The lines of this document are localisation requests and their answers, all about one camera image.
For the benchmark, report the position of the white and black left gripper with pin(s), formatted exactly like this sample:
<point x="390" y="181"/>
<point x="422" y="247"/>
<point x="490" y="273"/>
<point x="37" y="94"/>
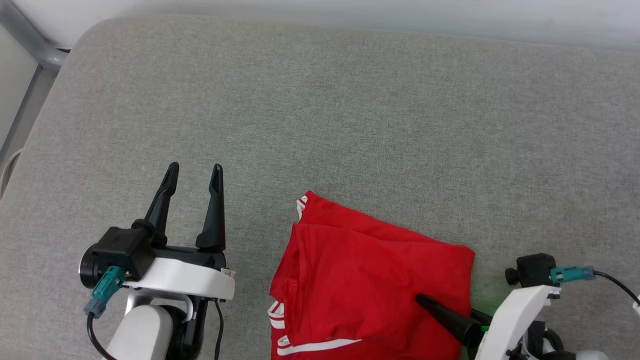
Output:
<point x="185" y="275"/>

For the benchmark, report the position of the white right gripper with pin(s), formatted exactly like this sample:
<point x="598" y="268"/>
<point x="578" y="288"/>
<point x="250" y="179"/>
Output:
<point x="510" y="325"/>

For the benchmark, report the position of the red garment with white stripes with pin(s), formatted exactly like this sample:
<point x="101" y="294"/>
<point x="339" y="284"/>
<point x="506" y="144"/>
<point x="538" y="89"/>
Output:
<point x="360" y="270"/>

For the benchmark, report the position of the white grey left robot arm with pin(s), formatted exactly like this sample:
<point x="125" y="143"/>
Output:
<point x="140" y="335"/>

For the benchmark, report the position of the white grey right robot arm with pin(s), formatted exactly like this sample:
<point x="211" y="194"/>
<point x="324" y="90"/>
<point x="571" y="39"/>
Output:
<point x="537" y="340"/>

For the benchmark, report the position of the beige grey fabric sofa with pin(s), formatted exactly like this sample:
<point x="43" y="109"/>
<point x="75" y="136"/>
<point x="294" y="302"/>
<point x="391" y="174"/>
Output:
<point x="350" y="110"/>

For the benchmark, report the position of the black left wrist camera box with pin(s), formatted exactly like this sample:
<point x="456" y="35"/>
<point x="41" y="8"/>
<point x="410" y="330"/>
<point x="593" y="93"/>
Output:
<point x="120" y="247"/>

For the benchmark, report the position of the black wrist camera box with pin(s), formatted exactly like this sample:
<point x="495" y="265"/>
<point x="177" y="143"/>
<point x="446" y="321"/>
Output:
<point x="535" y="270"/>
<point x="120" y="247"/>

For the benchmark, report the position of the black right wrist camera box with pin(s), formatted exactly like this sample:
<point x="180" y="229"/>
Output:
<point x="535" y="270"/>

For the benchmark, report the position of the grey metal frame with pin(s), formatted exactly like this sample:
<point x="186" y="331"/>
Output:
<point x="35" y="45"/>

